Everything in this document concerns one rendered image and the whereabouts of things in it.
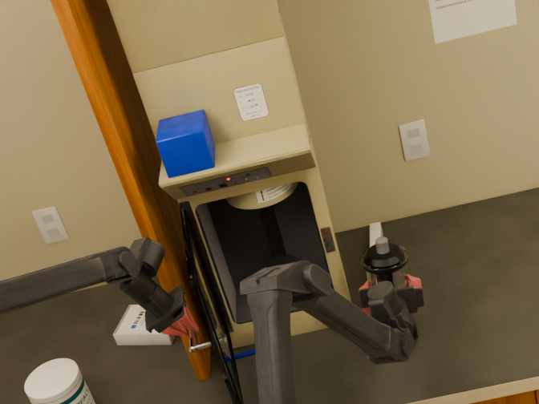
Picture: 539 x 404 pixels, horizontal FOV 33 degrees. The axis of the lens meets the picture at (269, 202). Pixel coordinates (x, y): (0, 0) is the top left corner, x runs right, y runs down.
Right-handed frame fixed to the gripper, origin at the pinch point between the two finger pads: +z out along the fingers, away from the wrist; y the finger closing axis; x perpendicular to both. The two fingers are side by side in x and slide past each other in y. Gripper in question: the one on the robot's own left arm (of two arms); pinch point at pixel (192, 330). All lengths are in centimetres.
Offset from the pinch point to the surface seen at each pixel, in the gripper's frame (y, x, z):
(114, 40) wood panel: -22, -40, -47
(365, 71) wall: -59, -60, 8
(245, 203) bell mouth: -21.8, -23.4, -3.7
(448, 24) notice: -83, -58, 10
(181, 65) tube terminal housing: -33, -22, -39
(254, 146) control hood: -34.4, -15.2, -17.9
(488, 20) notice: -91, -56, 16
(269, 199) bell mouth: -26.6, -22.0, -1.4
